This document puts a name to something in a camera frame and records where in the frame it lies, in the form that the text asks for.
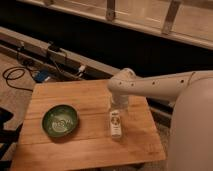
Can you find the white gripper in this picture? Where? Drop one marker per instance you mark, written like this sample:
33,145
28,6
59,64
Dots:
119,101

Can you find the white plastic bottle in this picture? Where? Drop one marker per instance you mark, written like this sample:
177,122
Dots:
115,124

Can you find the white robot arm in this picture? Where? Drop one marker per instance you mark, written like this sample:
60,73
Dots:
191,133

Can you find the green ceramic bowl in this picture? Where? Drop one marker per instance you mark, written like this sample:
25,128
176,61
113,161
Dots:
60,121

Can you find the wooden board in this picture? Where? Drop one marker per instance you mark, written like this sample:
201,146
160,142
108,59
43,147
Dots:
90,146

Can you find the blue box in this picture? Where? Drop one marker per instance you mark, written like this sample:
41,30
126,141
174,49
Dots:
41,76

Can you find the black power adapter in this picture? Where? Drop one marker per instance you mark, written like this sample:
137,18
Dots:
54,48

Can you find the metal rail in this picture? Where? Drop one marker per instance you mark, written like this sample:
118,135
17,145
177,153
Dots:
122,83

